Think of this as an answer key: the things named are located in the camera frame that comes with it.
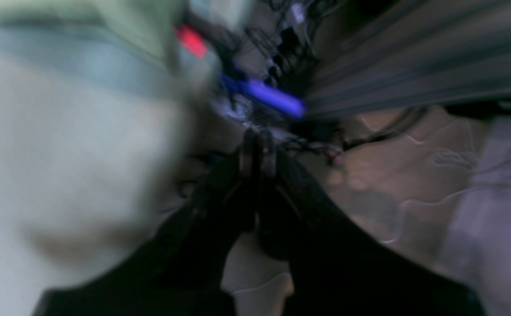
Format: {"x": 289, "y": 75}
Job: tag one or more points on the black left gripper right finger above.
{"x": 337, "y": 269}

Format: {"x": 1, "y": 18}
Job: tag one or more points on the orange black clamp top middle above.
{"x": 197, "y": 39}

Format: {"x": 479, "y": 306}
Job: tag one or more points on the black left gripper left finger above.
{"x": 179, "y": 270}

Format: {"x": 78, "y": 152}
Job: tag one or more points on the green table cover cloth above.
{"x": 97, "y": 106}

